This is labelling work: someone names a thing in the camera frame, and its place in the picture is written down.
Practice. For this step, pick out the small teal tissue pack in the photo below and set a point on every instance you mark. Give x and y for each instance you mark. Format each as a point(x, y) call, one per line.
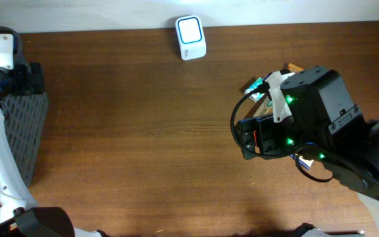
point(253, 86)

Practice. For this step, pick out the orange spaghetti package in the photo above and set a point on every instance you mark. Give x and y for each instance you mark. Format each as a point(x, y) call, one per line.
point(265, 107)

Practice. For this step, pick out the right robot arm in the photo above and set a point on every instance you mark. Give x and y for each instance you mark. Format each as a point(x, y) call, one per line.
point(314, 118)

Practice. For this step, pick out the white barcode scanner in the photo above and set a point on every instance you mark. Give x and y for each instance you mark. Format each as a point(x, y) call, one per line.
point(191, 38)

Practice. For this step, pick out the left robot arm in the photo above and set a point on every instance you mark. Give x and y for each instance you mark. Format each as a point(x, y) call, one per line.
point(20, 213)

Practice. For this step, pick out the grey plastic basket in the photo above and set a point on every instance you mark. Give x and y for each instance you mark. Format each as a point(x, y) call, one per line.
point(24, 101)

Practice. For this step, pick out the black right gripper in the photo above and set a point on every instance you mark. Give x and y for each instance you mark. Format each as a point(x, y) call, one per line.
point(264, 126)

